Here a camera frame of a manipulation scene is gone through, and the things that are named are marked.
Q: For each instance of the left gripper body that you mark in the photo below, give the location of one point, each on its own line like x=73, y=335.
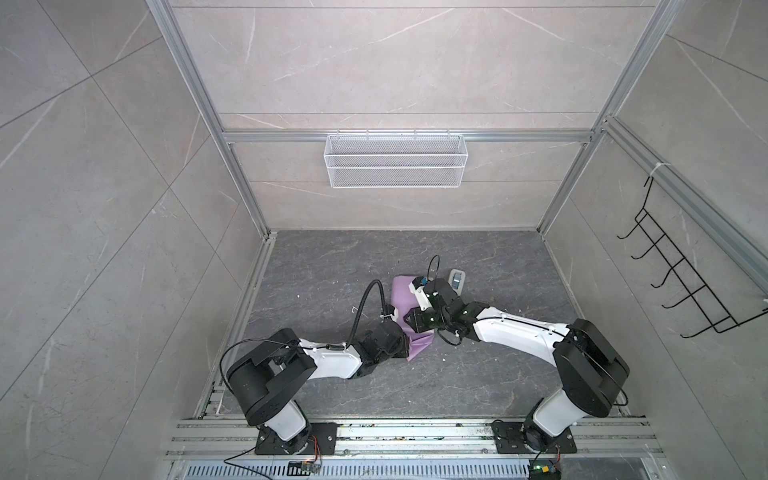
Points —
x=401, y=351

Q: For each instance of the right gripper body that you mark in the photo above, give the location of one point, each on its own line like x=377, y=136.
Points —
x=435, y=320

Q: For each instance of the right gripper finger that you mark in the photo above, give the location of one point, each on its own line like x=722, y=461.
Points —
x=417, y=324
x=417, y=313

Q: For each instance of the pink wrapping paper sheet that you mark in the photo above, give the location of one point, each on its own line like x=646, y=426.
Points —
x=404, y=301

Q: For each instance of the grey tape dispenser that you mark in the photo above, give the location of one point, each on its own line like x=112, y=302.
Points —
x=457, y=280

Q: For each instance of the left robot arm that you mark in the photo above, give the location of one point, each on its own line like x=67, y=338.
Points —
x=265, y=380

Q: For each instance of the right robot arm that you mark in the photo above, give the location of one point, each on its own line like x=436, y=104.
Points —
x=591, y=371

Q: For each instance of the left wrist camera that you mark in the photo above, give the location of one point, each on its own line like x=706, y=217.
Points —
x=389, y=312

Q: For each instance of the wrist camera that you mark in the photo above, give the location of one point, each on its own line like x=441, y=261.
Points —
x=422, y=298
x=389, y=312

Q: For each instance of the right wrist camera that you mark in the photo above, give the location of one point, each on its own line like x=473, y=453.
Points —
x=422, y=298

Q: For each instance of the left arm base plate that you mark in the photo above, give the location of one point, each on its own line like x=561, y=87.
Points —
x=316, y=436

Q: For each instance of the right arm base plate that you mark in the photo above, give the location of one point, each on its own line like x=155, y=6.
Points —
x=520, y=438

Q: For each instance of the white wire mesh basket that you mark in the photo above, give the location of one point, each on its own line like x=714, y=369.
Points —
x=371, y=161

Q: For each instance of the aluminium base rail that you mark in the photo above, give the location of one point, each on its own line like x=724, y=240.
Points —
x=457, y=448

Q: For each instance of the black wire hook rack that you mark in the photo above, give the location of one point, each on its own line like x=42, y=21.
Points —
x=718, y=318

